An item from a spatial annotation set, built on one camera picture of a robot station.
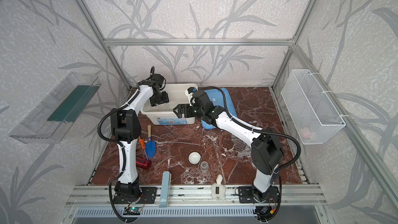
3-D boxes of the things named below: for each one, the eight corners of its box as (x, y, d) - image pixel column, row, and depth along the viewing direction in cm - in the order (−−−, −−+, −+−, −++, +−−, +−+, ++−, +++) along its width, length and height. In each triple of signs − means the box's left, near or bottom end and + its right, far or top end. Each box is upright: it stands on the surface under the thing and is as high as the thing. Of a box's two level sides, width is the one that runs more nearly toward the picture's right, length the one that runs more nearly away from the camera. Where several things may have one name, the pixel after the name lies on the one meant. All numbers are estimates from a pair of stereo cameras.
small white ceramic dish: (188, 164, 85) (188, 162, 84) (189, 153, 89) (189, 151, 88) (200, 164, 85) (200, 162, 84) (201, 153, 89) (200, 151, 88)
